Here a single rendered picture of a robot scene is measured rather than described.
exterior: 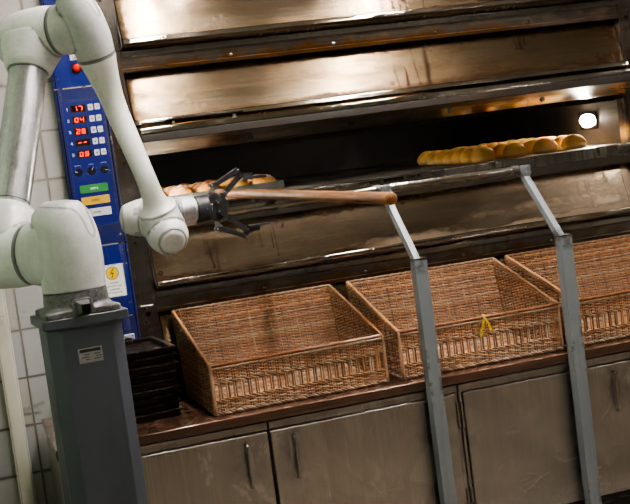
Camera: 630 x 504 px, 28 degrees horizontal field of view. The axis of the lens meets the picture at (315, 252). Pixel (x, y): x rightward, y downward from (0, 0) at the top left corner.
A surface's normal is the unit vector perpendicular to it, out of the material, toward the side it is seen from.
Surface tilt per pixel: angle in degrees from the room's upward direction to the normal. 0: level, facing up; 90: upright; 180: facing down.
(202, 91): 70
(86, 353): 90
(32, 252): 87
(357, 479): 90
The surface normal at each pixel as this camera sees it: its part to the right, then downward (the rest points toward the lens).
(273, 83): 0.22, -0.29
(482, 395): 0.29, 0.07
